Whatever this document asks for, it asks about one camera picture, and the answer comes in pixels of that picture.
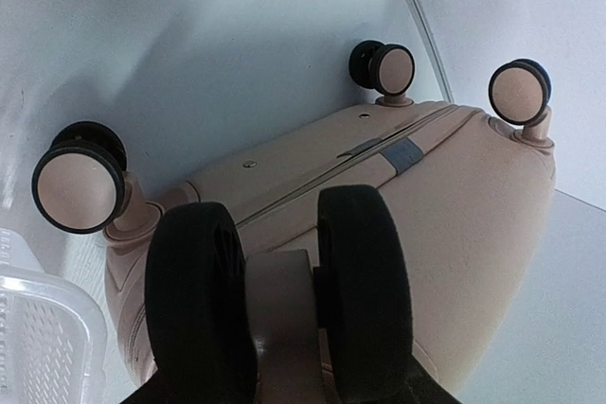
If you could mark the white perforated plastic basket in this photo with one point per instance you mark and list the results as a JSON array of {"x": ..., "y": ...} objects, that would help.
[{"x": 53, "y": 333}]

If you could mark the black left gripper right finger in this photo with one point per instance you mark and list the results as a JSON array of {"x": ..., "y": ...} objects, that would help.
[{"x": 363, "y": 301}]

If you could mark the pink hard-shell suitcase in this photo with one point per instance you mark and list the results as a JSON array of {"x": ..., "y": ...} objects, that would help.
[{"x": 468, "y": 192}]

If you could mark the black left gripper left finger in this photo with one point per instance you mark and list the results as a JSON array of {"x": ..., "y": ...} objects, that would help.
[{"x": 195, "y": 308}]

